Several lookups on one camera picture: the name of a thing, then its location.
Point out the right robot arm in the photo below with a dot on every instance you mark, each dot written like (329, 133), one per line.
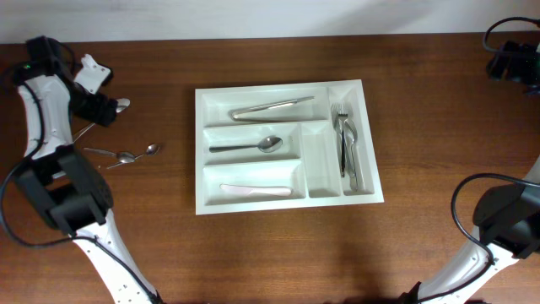
(505, 231)

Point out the white plastic cutlery tray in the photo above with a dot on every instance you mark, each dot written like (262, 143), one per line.
(308, 161)

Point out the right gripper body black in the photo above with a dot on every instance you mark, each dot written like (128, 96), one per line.
(525, 67)

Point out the large steel spoon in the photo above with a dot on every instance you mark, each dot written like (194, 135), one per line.
(266, 145)
(122, 104)

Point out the steel fork dark handle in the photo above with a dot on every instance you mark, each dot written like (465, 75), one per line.
(343, 116)

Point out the steel tongs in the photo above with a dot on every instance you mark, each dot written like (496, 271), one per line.
(235, 114)

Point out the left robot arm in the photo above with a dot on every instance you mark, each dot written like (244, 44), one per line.
(65, 190)

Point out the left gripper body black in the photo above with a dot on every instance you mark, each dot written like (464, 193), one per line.
(92, 105)

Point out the white plastic knife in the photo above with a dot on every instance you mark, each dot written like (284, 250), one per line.
(250, 190)

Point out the small steel teaspoon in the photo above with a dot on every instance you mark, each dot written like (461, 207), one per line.
(114, 154)
(152, 149)

